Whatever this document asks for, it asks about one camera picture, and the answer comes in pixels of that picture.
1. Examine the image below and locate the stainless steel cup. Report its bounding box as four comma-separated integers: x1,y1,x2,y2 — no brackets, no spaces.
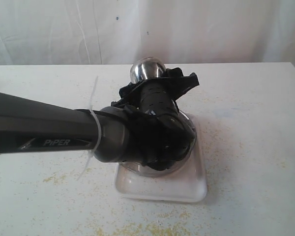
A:
130,57,166,84

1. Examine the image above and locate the white background curtain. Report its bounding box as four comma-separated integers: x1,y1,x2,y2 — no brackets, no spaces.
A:
0,0,295,65

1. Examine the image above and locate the round steel mesh sieve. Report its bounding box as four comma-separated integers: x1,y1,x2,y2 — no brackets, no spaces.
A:
119,110,197,177

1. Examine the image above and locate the white plastic tray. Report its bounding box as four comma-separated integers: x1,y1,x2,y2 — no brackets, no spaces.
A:
114,112,207,203

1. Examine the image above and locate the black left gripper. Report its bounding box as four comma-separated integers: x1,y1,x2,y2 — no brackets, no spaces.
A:
110,67,200,117

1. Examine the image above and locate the white zip tie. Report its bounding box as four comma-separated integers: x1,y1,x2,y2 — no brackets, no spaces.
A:
76,75,102,181

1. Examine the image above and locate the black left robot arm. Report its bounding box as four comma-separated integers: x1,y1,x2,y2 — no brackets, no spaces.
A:
0,67,199,171

